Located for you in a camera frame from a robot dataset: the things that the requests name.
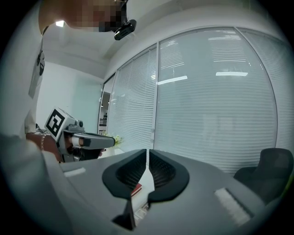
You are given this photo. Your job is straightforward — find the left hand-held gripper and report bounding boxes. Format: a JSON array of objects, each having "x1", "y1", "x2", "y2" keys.
[{"x1": 44, "y1": 106, "x2": 116, "y2": 163}]

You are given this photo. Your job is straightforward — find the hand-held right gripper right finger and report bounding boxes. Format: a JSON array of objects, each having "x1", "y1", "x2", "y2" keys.
[{"x1": 135, "y1": 149, "x2": 265, "y2": 235}]

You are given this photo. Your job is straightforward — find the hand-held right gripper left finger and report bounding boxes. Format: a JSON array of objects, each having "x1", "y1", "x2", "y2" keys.
[{"x1": 42, "y1": 148, "x2": 148, "y2": 235}]

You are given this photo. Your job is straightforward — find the red book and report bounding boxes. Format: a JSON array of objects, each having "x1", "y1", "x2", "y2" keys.
[{"x1": 130, "y1": 183, "x2": 143, "y2": 197}]

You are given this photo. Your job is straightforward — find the beige magazine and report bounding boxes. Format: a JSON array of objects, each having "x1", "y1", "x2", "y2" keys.
[{"x1": 135, "y1": 202, "x2": 151, "y2": 222}]

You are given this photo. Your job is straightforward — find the person's left forearm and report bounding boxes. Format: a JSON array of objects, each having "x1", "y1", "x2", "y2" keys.
[{"x1": 25, "y1": 132, "x2": 62, "y2": 162}]

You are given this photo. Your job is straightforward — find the person's left hand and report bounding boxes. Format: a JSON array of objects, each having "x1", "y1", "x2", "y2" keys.
[{"x1": 65, "y1": 134, "x2": 81, "y2": 159}]

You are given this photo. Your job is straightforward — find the white vase with yellow flowers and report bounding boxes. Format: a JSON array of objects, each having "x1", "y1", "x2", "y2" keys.
[{"x1": 101, "y1": 131, "x2": 125, "y2": 148}]

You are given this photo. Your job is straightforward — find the white table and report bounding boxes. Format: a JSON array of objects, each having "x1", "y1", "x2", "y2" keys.
[{"x1": 112, "y1": 147, "x2": 156, "y2": 213}]

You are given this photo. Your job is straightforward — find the white window blinds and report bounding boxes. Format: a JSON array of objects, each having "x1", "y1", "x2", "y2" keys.
[
  {"x1": 236, "y1": 27, "x2": 294, "y2": 151},
  {"x1": 107, "y1": 45, "x2": 158, "y2": 152},
  {"x1": 153, "y1": 27, "x2": 278, "y2": 175}
]

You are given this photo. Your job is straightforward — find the black office chair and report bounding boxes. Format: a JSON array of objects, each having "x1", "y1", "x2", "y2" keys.
[{"x1": 233, "y1": 147, "x2": 294, "y2": 205}]

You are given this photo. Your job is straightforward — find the person's white shirt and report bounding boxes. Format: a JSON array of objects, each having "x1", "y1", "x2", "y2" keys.
[{"x1": 13, "y1": 24, "x2": 48, "y2": 139}]

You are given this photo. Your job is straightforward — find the person's head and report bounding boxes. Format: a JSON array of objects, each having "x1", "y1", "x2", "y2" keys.
[{"x1": 38, "y1": 0, "x2": 129, "y2": 33}]

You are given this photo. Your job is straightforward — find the silver bracelet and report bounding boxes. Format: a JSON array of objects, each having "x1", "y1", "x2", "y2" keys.
[{"x1": 40, "y1": 131, "x2": 49, "y2": 150}]

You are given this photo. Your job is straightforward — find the black head camera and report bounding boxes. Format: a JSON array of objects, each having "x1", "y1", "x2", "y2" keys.
[{"x1": 113, "y1": 0, "x2": 137, "y2": 41}]

